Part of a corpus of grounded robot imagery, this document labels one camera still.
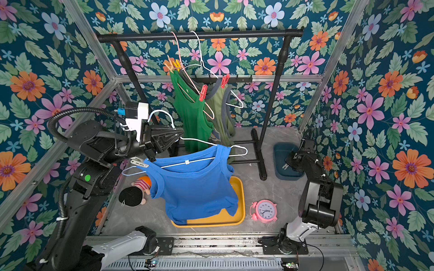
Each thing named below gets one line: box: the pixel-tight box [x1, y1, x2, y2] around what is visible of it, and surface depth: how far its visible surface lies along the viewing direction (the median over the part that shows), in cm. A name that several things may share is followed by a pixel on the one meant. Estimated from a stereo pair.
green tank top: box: [168, 70, 214, 152], surface depth 70 cm
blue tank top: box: [139, 143, 239, 225], surface depth 58 cm
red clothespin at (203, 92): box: [198, 84, 208, 102], surface depth 57 cm
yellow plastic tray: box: [170, 176, 246, 229], surface depth 83 cm
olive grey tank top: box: [179, 68, 236, 147], surface depth 64 cm
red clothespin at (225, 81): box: [220, 73, 230, 89], surface depth 58 cm
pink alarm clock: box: [249, 199, 278, 224], surface depth 84 cm
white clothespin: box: [129, 156, 150, 168], surface depth 48 cm
